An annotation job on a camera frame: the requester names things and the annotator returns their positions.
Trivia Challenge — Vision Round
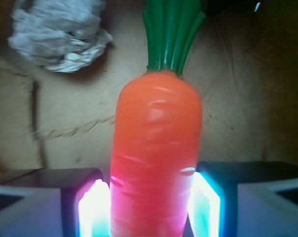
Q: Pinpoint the orange plastic toy carrot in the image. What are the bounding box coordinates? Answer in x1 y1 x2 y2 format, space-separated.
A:
110 0 205 237

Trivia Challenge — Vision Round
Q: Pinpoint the crumpled white paper ball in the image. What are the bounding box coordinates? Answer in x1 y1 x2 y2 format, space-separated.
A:
8 0 113 73

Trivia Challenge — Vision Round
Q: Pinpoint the brown paper bag tray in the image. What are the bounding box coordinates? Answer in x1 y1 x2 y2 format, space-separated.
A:
0 0 298 175

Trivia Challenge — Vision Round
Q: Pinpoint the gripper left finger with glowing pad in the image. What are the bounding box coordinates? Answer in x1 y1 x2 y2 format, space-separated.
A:
0 168 110 237

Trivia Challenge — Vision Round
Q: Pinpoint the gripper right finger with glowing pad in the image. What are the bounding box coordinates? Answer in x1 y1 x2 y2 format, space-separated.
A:
186 161 298 237

